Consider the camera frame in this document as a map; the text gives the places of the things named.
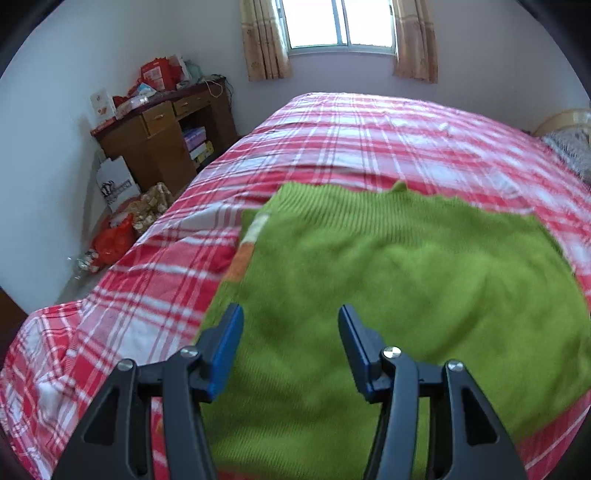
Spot red gift box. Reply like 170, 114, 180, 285
140, 57, 181, 91

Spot window with green frame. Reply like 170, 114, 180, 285
274, 0, 396, 55

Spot red plaid bed sheet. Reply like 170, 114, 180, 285
1, 93, 590, 479

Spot right beige curtain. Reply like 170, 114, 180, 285
393, 0, 439, 84

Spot green orange striped knit sweater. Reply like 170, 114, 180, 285
204, 183, 590, 479

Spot stacked boxes in desk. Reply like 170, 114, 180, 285
183, 127, 214, 164

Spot left beige curtain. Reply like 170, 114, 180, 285
239, 0, 291, 81

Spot striped pillow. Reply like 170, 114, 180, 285
542, 127, 591, 185

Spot cream wooden headboard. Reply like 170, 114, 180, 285
533, 108, 590, 137

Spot gold patterned bag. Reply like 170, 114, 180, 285
124, 182, 173, 236

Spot brown wooden desk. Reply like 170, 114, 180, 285
92, 75, 238, 195

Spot beige curtain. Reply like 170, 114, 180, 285
393, 0, 439, 84
239, 0, 291, 81

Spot white paper shopping bag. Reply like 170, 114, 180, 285
96, 156, 140, 213

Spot white card box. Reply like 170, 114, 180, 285
90, 89, 116, 125

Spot red plastic bag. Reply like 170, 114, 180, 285
92, 213, 136, 266

